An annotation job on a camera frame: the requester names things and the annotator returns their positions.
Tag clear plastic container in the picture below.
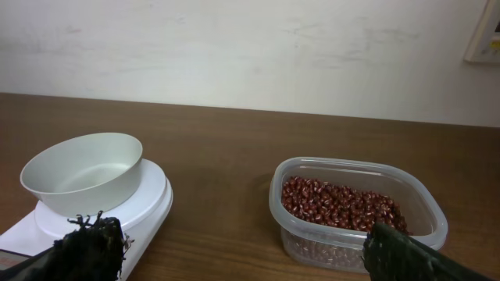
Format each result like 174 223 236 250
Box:
269 157 448 273

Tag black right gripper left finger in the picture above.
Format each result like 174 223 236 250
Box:
1 212 134 281

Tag red adzuki beans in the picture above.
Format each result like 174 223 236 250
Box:
281 176 411 235

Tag white round bowl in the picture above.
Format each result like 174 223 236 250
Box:
20 133 143 217

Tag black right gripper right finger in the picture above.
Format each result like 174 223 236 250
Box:
362 222 491 281

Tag white digital kitchen scale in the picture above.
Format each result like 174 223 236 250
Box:
1 159 173 280

